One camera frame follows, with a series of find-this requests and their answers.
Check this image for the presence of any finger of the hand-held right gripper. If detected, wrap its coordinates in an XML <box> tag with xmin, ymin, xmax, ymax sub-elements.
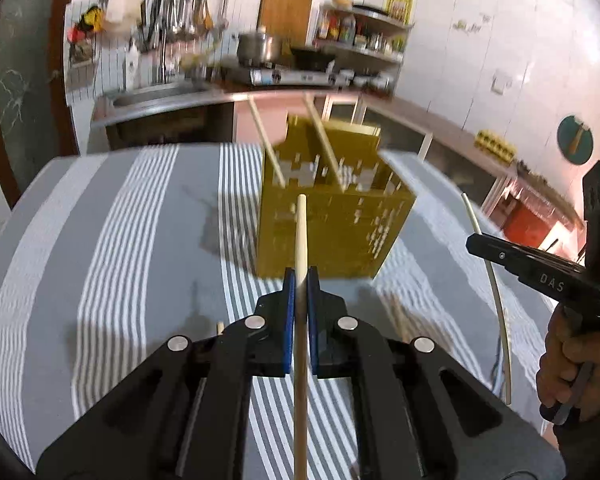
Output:
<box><xmin>466</xmin><ymin>232</ymin><xmax>573</xmax><ymax>302</ymax></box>

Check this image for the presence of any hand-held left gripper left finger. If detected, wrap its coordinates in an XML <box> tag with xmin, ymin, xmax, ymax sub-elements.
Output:
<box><xmin>36</xmin><ymin>266</ymin><xmax>297</xmax><ymax>480</ymax></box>

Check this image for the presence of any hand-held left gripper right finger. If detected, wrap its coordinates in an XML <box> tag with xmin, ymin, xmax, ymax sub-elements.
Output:
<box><xmin>307</xmin><ymin>266</ymin><xmax>566</xmax><ymax>480</ymax></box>

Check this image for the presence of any white chopstick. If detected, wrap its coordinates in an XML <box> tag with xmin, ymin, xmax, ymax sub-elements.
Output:
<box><xmin>460</xmin><ymin>192</ymin><xmax>514</xmax><ymax>406</ymax></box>

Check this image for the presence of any yellow perforated utensil holder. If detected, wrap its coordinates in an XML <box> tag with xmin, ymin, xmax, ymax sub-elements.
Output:
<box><xmin>256</xmin><ymin>114</ymin><xmax>415</xmax><ymax>280</ymax></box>

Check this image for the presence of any row of hanging kitchen utensils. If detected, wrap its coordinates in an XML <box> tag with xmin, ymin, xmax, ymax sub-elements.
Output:
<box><xmin>139</xmin><ymin>0</ymin><xmax>214</xmax><ymax>42</ymax></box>

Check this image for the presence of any person's right hand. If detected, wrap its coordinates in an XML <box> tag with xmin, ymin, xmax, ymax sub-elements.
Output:
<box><xmin>536</xmin><ymin>305</ymin><xmax>600</xmax><ymax>423</ymax></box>

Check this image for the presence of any red box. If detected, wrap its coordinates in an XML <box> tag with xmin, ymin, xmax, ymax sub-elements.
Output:
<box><xmin>504</xmin><ymin>199</ymin><xmax>552</xmax><ymax>242</ymax></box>

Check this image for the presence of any yellow tray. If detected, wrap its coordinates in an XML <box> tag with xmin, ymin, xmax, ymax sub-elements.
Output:
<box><xmin>474</xmin><ymin>129</ymin><xmax>517</xmax><ymax>159</ymax></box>

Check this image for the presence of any steel kitchen counter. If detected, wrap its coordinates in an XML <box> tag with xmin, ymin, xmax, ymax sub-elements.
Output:
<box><xmin>91</xmin><ymin>86</ymin><xmax>583</xmax><ymax>228</ymax></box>

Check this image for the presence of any grey white striped tablecloth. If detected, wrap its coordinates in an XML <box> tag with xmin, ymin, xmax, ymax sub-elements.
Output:
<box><xmin>0</xmin><ymin>142</ymin><xmax>556</xmax><ymax>480</ymax></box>

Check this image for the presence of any steel gas stove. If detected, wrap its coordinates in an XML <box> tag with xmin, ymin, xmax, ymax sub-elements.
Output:
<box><xmin>225</xmin><ymin>62</ymin><xmax>352</xmax><ymax>87</ymax></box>

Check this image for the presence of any steel sink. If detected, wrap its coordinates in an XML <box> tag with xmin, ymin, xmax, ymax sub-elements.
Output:
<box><xmin>112</xmin><ymin>82</ymin><xmax>217</xmax><ymax>109</ymax></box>

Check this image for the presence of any black wok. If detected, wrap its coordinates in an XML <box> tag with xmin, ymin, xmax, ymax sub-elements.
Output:
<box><xmin>290</xmin><ymin>46</ymin><xmax>339</xmax><ymax>72</ymax></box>

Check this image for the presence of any steel kitchen shelf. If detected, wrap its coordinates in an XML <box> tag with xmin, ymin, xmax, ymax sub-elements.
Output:
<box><xmin>312</xmin><ymin>2</ymin><xmax>414</xmax><ymax>94</ymax></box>

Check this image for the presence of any yellow framed picture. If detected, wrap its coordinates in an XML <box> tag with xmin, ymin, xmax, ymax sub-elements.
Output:
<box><xmin>384</xmin><ymin>0</ymin><xmax>414</xmax><ymax>25</ymax></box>

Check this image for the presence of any steel cooking pot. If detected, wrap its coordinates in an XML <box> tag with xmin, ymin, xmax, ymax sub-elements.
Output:
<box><xmin>237</xmin><ymin>31</ymin><xmax>284</xmax><ymax>65</ymax></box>

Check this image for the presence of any steel faucet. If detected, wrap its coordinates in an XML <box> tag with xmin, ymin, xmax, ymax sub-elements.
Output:
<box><xmin>157</xmin><ymin>25</ymin><xmax>174</xmax><ymax>86</ymax></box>

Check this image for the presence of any white bottle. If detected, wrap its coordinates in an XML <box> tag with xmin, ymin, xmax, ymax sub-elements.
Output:
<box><xmin>124</xmin><ymin>42</ymin><xmax>141</xmax><ymax>89</ymax></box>

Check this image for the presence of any wooden cutting board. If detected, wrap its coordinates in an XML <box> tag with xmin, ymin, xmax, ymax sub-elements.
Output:
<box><xmin>256</xmin><ymin>0</ymin><xmax>314</xmax><ymax>47</ymax></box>

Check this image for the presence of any round green wall plaque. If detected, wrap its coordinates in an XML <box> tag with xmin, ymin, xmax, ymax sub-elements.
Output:
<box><xmin>557</xmin><ymin>114</ymin><xmax>595</xmax><ymax>166</ymax></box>

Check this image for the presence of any white wire grid rack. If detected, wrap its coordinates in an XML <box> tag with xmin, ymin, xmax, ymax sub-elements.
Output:
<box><xmin>64</xmin><ymin>2</ymin><xmax>132</xmax><ymax>94</ymax></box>

